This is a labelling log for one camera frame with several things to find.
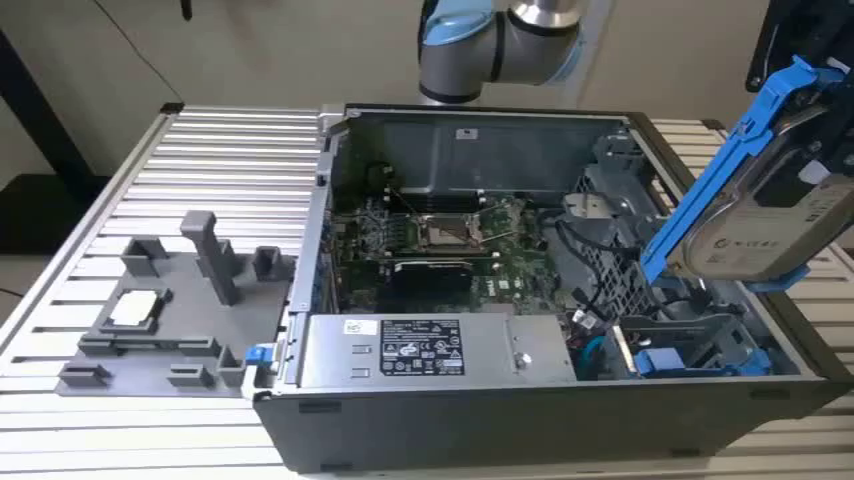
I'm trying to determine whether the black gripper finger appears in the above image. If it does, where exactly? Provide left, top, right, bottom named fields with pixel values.
left=757, top=89, right=854, bottom=208

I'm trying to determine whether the hard disk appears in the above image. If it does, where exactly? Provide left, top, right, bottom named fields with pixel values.
left=638, top=54, right=854, bottom=296

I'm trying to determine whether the black perforated disk bay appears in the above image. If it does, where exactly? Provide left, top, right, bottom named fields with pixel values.
left=551, top=219, right=669, bottom=322

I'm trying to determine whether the blue disk carrier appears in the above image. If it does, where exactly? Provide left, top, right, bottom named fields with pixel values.
left=633, top=348, right=773, bottom=379

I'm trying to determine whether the black RAM slot bank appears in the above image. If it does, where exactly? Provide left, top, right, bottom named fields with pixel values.
left=396, top=189, right=490, bottom=212

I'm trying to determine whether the silver metal drive cage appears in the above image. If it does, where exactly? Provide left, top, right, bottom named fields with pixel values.
left=559, top=133, right=673, bottom=224

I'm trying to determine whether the gray metal inner plate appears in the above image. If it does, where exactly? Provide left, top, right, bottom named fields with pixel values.
left=379, top=122, right=606, bottom=194

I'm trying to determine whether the green motherboard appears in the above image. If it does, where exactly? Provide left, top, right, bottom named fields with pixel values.
left=330, top=192, right=569, bottom=316

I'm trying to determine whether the CPU socket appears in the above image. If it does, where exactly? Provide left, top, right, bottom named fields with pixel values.
left=412, top=212, right=493, bottom=251

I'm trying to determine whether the black graphics card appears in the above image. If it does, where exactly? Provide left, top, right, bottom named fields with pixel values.
left=383, top=257, right=479, bottom=314

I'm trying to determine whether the black power supply label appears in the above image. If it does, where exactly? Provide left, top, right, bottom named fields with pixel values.
left=378, top=319, right=466, bottom=377

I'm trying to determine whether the black open PC case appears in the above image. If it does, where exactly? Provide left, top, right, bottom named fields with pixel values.
left=251, top=102, right=854, bottom=474

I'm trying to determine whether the silver power supply unit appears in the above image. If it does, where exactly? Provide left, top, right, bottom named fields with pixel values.
left=296, top=313, right=579, bottom=389

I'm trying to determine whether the gray parts rack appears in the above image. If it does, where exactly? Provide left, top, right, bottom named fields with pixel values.
left=56, top=209, right=299, bottom=399

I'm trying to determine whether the silver CPU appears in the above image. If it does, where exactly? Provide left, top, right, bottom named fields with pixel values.
left=110, top=291, right=163, bottom=324

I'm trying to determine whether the black wire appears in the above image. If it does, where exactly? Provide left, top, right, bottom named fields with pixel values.
left=551, top=218, right=643, bottom=307

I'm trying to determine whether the blue wire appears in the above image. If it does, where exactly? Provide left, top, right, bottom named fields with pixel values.
left=574, top=333, right=606, bottom=379

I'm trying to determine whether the black desk frame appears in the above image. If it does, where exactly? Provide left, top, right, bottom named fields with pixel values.
left=0, top=27, right=116, bottom=257

